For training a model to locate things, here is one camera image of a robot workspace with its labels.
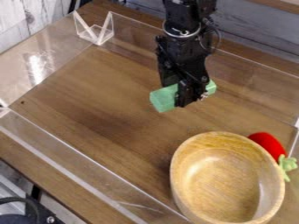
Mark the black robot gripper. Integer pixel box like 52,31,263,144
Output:
154,27,212,108

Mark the green foam block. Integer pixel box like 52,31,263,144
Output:
149,80,217,113

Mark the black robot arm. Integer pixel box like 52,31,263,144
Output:
154,0,217,108

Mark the brown wooden bowl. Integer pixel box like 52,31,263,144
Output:
169,131,285,224

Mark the red plush strawberry toy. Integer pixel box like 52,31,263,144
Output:
247,132,297,182

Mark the clear acrylic front barrier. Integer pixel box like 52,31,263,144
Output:
0,108,188,224

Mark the black equipment base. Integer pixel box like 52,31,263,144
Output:
0,197,65,224

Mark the clear acrylic corner bracket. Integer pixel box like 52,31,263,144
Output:
72,11,114,46

